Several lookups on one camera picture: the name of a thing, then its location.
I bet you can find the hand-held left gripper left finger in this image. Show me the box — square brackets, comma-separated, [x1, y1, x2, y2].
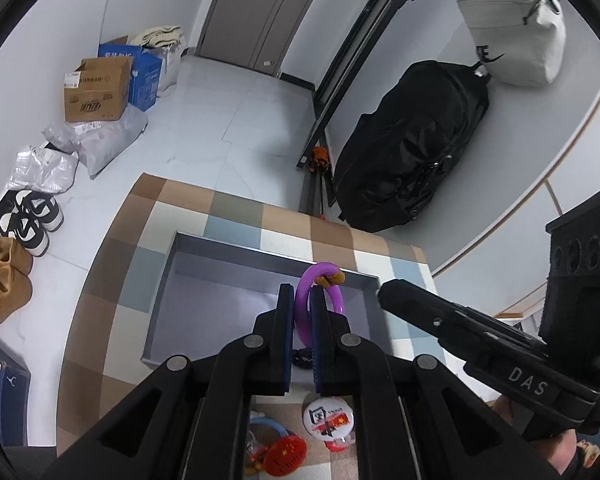
[39, 283, 297, 480]

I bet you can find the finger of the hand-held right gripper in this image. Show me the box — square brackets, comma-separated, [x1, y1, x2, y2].
[377, 280, 549, 367]

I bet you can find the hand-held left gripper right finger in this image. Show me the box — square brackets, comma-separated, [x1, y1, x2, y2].
[307, 286, 566, 480]

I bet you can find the purple ring bracelet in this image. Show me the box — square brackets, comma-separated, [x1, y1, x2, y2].
[294, 261, 349, 356]

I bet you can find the grey shallow box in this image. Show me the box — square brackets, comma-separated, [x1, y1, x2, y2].
[140, 231, 392, 367]

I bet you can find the blue ring bracelet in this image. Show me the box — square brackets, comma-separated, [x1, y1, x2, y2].
[250, 415, 287, 444]

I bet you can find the person's right hand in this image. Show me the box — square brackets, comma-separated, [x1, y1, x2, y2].
[495, 394, 588, 479]

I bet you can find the white round badge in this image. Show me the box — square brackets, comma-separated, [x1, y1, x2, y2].
[302, 396, 356, 438]

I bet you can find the red round badge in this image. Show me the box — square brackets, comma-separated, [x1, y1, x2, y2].
[264, 437, 308, 477]

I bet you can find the black backpack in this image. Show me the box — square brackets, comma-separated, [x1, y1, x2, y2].
[332, 60, 491, 233]

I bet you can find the checkered table cloth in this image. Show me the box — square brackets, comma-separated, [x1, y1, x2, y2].
[55, 172, 431, 480]

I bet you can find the orange black tool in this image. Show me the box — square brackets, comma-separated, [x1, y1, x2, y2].
[306, 146, 331, 175]

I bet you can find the grey parcel bag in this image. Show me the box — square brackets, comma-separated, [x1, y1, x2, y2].
[42, 105, 148, 180]

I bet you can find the black white sneaker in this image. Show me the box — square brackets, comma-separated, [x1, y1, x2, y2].
[0, 210, 50, 257]
[17, 190, 65, 233]

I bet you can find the beige canvas bag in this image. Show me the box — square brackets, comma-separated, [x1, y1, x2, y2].
[453, 0, 567, 87]

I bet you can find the brown suede shoe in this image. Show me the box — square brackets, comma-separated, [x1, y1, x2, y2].
[0, 236, 34, 286]
[0, 267, 33, 326]

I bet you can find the white plastic sack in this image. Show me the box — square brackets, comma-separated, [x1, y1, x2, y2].
[152, 42, 187, 98]

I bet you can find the blue cardboard box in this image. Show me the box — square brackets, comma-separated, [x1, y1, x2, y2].
[98, 35, 163, 112]

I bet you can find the clear plastic bag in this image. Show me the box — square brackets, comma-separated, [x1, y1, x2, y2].
[7, 146, 79, 196]

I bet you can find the dark blue shoe box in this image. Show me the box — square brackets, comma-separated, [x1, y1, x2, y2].
[0, 327, 31, 448]

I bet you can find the brown cardboard box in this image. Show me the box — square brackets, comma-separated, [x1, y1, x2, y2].
[64, 56, 133, 123]

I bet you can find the grey door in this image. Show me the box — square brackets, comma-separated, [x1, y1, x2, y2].
[197, 0, 336, 78]

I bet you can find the beige folded cloth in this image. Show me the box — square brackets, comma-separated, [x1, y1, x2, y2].
[130, 26, 186, 51]

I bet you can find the black metal door frame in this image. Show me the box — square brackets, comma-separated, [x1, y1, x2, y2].
[296, 0, 422, 221]

